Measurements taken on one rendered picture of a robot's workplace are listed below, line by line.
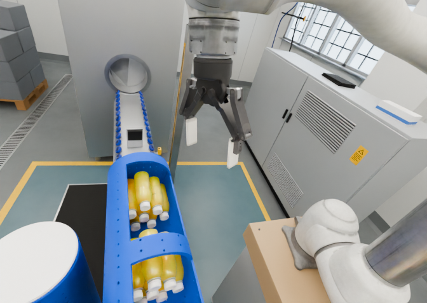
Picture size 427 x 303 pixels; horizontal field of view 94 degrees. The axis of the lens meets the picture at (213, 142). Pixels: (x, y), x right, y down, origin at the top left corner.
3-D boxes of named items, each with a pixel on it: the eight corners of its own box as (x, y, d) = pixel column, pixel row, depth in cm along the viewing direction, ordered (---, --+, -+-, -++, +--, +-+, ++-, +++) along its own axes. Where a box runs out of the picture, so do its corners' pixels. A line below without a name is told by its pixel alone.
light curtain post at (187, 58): (169, 199, 220) (195, 25, 120) (170, 203, 215) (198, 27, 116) (164, 199, 217) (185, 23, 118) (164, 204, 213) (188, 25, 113)
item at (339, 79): (335, 77, 221) (337, 74, 218) (356, 89, 197) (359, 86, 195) (318, 74, 213) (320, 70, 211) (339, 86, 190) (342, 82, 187)
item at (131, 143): (142, 145, 141) (142, 126, 132) (142, 148, 138) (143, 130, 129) (126, 145, 137) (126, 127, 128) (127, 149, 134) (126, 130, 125)
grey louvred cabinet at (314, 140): (260, 131, 385) (294, 53, 300) (337, 241, 224) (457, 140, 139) (234, 129, 368) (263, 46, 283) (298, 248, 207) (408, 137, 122)
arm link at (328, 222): (323, 224, 89) (350, 192, 77) (344, 269, 74) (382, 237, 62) (288, 220, 88) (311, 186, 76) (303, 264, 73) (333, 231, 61)
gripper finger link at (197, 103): (204, 91, 40) (200, 86, 40) (182, 121, 48) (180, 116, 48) (217, 89, 42) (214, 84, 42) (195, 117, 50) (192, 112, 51)
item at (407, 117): (382, 108, 162) (389, 99, 158) (414, 125, 145) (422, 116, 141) (374, 108, 157) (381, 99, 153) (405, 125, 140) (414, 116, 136)
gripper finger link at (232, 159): (237, 134, 41) (241, 135, 41) (235, 162, 45) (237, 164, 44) (228, 138, 39) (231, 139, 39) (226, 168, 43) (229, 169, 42)
